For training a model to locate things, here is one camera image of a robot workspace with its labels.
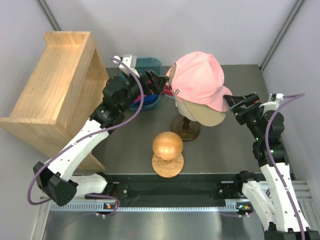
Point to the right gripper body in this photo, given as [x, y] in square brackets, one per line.
[251, 115]

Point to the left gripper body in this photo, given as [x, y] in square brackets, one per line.
[148, 86]

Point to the khaki cap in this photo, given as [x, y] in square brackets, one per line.
[204, 115]

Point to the pink cap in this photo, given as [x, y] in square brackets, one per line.
[199, 78]
[178, 98]

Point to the round wooden hat stand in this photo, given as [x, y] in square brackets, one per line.
[167, 160]

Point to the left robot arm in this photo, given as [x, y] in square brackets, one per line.
[56, 177]

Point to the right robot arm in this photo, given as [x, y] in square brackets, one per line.
[277, 208]

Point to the blue cap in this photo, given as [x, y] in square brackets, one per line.
[149, 102]

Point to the teal plastic bin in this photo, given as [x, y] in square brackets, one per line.
[142, 65]

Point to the magenta cap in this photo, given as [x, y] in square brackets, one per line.
[137, 100]

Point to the cream mannequin head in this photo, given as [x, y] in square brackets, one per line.
[185, 112]

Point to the dark wooden stand base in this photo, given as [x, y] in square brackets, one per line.
[188, 130]

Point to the wooden shelf box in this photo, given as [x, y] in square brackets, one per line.
[64, 89]

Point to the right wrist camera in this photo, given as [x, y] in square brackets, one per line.
[273, 102]

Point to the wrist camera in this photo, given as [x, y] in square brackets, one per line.
[273, 102]
[130, 61]

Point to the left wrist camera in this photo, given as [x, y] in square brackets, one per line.
[130, 61]

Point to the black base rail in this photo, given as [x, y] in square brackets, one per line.
[133, 190]

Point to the aluminium corner post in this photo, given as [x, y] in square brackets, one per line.
[49, 15]
[293, 13]

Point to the left aluminium corner post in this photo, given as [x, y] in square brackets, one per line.
[49, 15]

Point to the grey cable duct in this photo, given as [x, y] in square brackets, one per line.
[102, 206]

